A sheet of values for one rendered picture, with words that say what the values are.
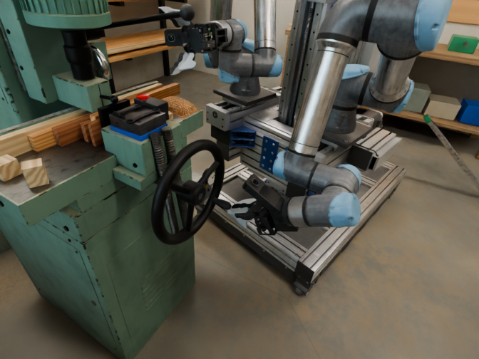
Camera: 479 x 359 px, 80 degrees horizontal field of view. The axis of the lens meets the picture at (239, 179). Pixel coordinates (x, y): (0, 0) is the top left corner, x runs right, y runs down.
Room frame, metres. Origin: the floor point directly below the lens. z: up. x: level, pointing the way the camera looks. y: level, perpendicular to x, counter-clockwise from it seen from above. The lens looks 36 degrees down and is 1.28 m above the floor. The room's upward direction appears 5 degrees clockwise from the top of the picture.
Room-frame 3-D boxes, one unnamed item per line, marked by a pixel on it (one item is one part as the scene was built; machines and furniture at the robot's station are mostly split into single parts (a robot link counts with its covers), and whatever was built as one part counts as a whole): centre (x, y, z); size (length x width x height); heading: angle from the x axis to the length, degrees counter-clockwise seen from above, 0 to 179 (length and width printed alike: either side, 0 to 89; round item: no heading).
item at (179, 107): (0.91, 0.24, 0.92); 0.14 x 0.09 x 0.04; 63
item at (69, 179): (0.68, 0.33, 0.87); 0.61 x 0.30 x 0.06; 153
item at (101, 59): (0.90, 0.48, 1.02); 0.12 x 0.03 x 0.12; 63
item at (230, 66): (1.03, 0.05, 1.03); 0.11 x 0.08 x 0.11; 102
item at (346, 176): (0.60, -0.25, 0.87); 0.11 x 0.11 x 0.08; 62
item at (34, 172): (0.46, 0.42, 0.92); 0.04 x 0.03 x 0.05; 125
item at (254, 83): (1.40, 0.01, 0.87); 0.15 x 0.15 x 0.10
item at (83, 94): (0.74, 0.44, 0.99); 0.14 x 0.07 x 0.09; 63
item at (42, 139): (0.82, 0.38, 0.92); 0.54 x 0.02 x 0.04; 153
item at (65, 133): (0.72, 0.41, 0.92); 0.25 x 0.02 x 0.05; 153
